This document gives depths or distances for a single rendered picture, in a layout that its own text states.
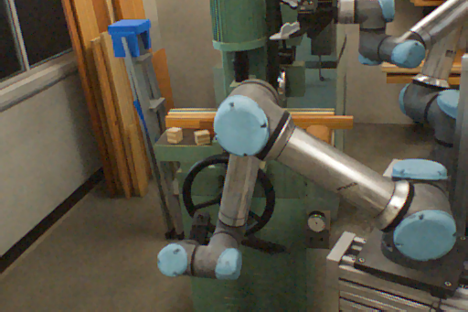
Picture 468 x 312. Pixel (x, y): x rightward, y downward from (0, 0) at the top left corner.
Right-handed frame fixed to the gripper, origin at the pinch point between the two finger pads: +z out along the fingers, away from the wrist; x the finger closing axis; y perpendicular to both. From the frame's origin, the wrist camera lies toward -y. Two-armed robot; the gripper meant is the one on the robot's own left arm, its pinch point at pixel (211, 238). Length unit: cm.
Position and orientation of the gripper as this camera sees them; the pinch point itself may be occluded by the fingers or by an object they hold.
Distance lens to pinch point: 159.2
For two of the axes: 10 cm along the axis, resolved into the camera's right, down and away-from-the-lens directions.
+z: 2.4, 0.9, 9.7
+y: -0.7, 9.9, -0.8
